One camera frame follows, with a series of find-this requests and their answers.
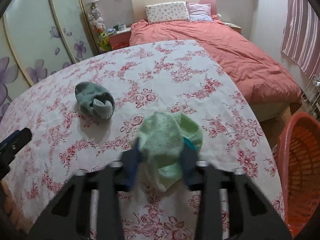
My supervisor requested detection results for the wooden nightstand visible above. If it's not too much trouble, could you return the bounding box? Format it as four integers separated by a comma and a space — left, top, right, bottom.
222, 21, 242, 34

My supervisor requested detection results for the white wire rack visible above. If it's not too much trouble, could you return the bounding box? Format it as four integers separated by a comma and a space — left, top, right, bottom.
301, 74, 320, 120

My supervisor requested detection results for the green and yellow plush toy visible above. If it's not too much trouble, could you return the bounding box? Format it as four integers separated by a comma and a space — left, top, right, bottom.
98, 31, 110, 53

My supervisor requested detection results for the bed with red duvet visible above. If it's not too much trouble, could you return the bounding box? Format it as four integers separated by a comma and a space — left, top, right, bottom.
129, 0, 302, 122

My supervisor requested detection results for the red and white nightstand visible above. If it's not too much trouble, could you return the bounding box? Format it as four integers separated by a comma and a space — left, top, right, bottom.
108, 27, 132, 50

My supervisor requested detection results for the pink striped curtain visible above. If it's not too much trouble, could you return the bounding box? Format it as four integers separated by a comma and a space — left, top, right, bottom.
280, 0, 320, 79

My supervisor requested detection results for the orange plastic basket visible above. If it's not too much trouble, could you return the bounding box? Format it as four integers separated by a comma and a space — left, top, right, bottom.
272, 112, 320, 235

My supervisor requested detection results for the stack of plush toys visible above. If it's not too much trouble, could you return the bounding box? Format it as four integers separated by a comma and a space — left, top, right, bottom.
87, 2, 105, 30

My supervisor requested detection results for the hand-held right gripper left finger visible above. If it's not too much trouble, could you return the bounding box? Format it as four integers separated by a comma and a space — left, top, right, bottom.
26, 145, 140, 240

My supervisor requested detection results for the floral tablecloth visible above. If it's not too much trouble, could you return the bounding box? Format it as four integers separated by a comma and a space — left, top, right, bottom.
0, 39, 285, 240

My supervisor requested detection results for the white floral pillow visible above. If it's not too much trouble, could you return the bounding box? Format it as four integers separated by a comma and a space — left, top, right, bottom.
145, 1, 191, 24

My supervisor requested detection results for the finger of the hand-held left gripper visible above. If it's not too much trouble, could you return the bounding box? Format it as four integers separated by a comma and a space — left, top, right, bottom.
0, 127, 32, 153

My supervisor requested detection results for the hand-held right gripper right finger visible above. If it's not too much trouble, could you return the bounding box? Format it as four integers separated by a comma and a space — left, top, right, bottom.
181, 138, 292, 240

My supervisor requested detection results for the grey-green crumpled sock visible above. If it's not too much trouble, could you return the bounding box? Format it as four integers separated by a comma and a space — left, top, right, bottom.
74, 82, 115, 119

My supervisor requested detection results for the pink striped pillow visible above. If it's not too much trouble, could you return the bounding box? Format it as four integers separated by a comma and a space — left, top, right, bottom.
186, 2, 213, 22

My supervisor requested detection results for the wardrobe with flower print doors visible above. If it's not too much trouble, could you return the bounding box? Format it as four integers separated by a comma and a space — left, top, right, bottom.
0, 0, 97, 120

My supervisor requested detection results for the light green sock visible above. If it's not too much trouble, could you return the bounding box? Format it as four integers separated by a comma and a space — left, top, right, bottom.
129, 111, 203, 193

